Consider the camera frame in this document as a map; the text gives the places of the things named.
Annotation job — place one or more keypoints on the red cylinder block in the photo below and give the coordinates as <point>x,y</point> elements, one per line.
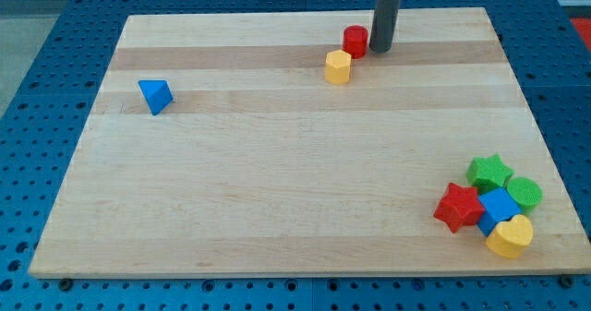
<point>355,41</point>

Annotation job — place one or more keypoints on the wooden board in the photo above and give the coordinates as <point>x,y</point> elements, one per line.
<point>259,167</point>

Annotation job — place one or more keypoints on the yellow hexagon block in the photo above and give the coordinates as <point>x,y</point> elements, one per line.
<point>338,67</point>

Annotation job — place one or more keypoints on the blue triangle block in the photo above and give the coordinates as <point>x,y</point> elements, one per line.
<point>156,93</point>

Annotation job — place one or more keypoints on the red star block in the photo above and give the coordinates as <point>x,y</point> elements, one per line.
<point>458,207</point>

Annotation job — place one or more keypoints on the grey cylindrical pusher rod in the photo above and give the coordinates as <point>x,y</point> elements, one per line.
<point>383,25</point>

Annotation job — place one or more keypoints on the green star block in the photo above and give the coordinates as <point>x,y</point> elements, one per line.
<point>488,173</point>

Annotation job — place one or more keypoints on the blue cube block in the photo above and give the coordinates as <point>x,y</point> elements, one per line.
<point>499,206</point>

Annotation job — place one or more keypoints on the yellow heart block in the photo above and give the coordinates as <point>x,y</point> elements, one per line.
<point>511,238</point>

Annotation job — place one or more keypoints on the green cylinder block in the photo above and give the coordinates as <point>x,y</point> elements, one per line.
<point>525,192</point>

